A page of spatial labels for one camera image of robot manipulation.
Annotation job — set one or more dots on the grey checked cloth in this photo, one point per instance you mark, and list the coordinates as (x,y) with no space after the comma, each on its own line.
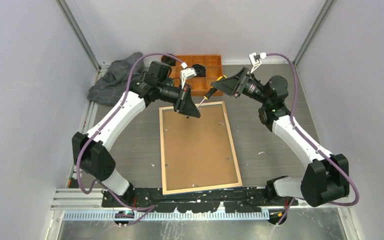
(110,87)

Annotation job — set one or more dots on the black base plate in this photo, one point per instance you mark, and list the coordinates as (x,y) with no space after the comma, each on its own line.
(234,200)

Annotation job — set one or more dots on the aluminium front rail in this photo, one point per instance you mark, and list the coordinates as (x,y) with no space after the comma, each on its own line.
(100,205)

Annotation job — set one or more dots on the black tape roll top left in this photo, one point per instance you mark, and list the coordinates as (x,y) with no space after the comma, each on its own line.
(168,60)

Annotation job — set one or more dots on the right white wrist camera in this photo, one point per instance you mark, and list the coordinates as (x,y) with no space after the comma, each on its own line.
(256,59)

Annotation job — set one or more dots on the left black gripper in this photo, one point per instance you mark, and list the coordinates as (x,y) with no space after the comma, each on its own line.
(185,104)

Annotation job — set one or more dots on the blue picture frame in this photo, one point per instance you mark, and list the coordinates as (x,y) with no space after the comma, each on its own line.
(197,154)

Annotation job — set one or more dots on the orange compartment tray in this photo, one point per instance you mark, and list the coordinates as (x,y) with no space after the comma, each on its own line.
(213,70)

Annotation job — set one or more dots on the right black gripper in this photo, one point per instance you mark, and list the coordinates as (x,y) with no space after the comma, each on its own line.
(231,86)

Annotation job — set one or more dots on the black tape roll centre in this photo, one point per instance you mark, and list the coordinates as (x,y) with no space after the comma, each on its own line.
(200,70)

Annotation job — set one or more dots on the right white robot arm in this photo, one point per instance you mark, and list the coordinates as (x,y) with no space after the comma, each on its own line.
(325,177)

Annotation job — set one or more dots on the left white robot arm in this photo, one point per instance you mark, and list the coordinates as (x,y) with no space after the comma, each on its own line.
(91,150)

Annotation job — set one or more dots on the black tape roll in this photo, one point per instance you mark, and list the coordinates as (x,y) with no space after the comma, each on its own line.
(200,70)
(168,60)

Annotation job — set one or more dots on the black yellow screwdriver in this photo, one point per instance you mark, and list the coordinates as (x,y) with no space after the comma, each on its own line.
(211,91)

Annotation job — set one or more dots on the aluminium left rail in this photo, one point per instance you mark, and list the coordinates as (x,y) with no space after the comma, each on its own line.
(79,143)

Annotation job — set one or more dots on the aluminium rail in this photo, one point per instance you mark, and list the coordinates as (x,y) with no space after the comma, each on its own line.
(100,205)
(79,143)

